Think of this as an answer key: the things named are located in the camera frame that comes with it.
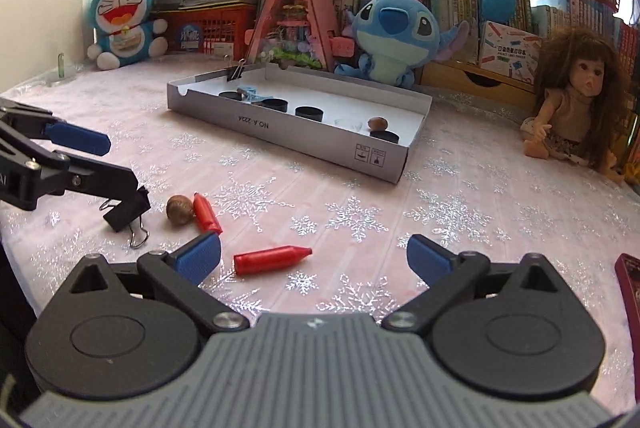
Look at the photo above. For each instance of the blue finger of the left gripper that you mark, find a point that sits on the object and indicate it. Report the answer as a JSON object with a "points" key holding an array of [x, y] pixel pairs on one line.
{"points": [[78, 138]]}

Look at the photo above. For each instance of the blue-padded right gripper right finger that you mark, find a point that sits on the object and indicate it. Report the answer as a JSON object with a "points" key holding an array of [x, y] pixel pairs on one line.
{"points": [[450, 279]]}

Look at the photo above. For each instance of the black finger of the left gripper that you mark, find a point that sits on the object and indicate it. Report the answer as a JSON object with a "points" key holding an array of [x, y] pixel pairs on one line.
{"points": [[93, 177]]}

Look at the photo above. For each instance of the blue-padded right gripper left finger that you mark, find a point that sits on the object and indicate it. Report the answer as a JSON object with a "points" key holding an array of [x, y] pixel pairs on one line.
{"points": [[174, 278]]}

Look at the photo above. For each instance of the black binder clip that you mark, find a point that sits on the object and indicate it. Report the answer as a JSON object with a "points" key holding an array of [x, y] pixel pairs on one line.
{"points": [[234, 71], [127, 215]]}

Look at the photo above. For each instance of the red crayon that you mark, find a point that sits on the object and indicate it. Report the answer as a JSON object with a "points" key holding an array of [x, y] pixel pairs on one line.
{"points": [[205, 216], [268, 260]]}

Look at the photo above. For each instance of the brown acorn nut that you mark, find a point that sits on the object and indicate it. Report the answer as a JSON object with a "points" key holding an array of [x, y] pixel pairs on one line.
{"points": [[377, 123], [179, 210]]}

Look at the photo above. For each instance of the black round cap lid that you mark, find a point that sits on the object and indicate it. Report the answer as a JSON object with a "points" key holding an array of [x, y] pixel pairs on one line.
{"points": [[385, 135]]}

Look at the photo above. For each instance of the small black disc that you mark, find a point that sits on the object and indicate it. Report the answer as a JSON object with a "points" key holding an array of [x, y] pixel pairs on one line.
{"points": [[232, 95]]}

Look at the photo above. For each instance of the blue hair clip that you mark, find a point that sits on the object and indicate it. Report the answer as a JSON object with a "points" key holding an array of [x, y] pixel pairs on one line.
{"points": [[249, 94]]}

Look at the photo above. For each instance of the small black cup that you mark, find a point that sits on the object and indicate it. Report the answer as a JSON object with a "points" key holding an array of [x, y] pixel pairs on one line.
{"points": [[281, 105]]}

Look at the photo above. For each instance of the black round cup container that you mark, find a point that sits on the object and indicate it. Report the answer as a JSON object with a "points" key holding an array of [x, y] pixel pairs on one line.
{"points": [[309, 112]]}

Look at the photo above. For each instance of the clear plastic round dish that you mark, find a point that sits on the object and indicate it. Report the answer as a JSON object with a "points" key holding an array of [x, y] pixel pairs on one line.
{"points": [[351, 124]]}

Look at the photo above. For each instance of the Doraemon plush toy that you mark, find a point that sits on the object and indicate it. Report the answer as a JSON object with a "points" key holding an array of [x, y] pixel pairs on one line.
{"points": [[124, 33]]}

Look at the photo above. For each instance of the black binder clip on tray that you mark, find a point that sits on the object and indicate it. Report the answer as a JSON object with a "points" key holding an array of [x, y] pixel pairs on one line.
{"points": [[234, 71]]}

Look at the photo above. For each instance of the white cardboard tray box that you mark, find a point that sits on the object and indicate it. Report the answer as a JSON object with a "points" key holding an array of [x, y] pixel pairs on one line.
{"points": [[339, 97]]}

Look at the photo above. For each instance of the smartphone in red case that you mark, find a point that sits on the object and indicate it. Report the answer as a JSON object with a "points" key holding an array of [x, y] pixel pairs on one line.
{"points": [[627, 272]]}

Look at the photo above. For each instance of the red plastic crate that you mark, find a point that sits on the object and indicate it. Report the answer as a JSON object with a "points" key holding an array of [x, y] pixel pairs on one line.
{"points": [[215, 30]]}

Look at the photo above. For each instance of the wooden drawer organizer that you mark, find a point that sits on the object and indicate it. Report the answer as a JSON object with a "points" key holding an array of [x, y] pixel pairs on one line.
{"points": [[468, 78]]}

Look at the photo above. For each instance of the brown-haired doll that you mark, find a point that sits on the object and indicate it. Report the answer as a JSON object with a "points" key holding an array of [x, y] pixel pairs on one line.
{"points": [[579, 98]]}

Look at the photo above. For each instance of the white stationery box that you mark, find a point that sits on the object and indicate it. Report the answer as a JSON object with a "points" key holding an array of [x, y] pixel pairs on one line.
{"points": [[509, 51]]}

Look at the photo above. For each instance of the pink triangular toy house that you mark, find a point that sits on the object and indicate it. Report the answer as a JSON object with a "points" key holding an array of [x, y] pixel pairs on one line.
{"points": [[303, 33]]}

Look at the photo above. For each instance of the Stitch plush toy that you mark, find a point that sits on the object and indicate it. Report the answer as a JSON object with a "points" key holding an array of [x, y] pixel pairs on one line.
{"points": [[396, 37]]}

